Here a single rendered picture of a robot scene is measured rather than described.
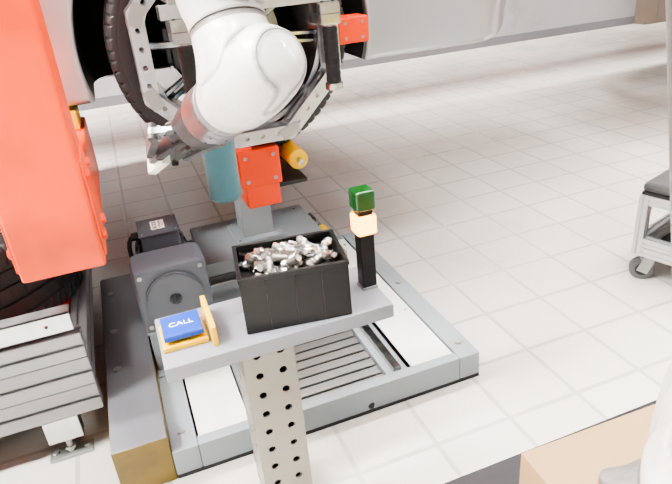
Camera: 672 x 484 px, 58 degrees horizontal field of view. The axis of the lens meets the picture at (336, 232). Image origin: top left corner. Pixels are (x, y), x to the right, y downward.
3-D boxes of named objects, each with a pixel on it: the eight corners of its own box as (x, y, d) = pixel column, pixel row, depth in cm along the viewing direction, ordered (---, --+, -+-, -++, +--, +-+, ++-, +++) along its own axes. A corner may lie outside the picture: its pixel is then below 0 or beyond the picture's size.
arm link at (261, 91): (269, 134, 86) (242, 47, 86) (333, 91, 73) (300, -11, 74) (202, 143, 79) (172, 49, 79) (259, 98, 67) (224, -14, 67)
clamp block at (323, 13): (328, 20, 149) (326, -3, 146) (341, 23, 141) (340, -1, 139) (308, 22, 147) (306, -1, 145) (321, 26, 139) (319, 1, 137)
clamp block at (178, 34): (190, 38, 139) (186, 14, 136) (197, 42, 131) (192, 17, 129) (168, 41, 137) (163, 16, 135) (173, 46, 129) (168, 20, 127)
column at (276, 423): (299, 461, 139) (277, 309, 121) (314, 493, 131) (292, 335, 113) (258, 476, 137) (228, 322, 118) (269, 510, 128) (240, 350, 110)
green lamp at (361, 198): (367, 202, 116) (366, 182, 114) (376, 209, 112) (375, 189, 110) (348, 206, 114) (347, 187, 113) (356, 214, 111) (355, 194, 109)
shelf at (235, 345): (359, 277, 130) (358, 264, 128) (394, 316, 115) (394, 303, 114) (157, 332, 117) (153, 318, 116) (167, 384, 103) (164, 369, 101)
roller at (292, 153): (283, 143, 200) (281, 126, 198) (312, 169, 175) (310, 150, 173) (266, 146, 198) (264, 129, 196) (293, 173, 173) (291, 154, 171)
